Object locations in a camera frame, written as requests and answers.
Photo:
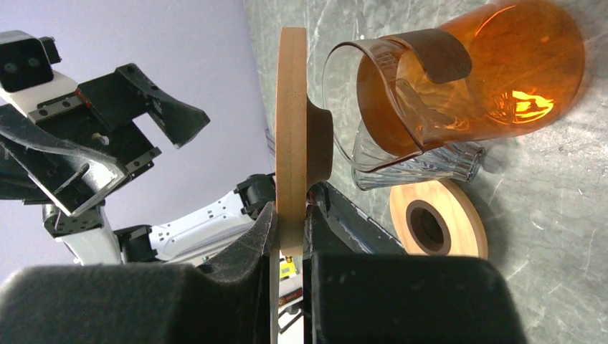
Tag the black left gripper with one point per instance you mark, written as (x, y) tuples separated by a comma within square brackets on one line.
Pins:
[(71, 161)]

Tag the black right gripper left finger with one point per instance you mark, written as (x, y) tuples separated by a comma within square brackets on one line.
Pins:
[(232, 298)]

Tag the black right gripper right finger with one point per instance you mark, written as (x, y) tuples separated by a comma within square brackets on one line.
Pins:
[(356, 297)]

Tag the clear glass ribbed dripper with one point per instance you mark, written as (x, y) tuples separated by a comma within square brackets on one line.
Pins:
[(380, 156)]

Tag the orange glass carafe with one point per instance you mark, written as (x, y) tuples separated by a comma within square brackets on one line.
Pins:
[(505, 69)]

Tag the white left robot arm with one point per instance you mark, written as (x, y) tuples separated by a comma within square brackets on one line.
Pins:
[(190, 239)]

